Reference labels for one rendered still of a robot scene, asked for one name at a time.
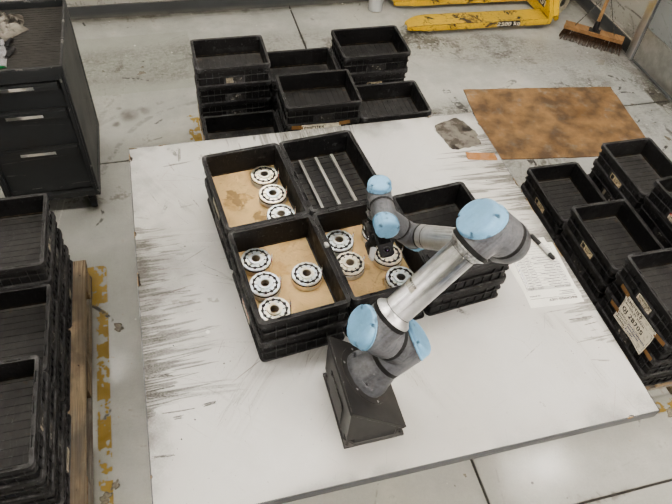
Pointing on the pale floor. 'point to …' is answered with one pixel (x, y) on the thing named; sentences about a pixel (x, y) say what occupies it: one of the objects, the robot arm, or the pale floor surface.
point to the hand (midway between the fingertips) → (379, 257)
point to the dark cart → (47, 109)
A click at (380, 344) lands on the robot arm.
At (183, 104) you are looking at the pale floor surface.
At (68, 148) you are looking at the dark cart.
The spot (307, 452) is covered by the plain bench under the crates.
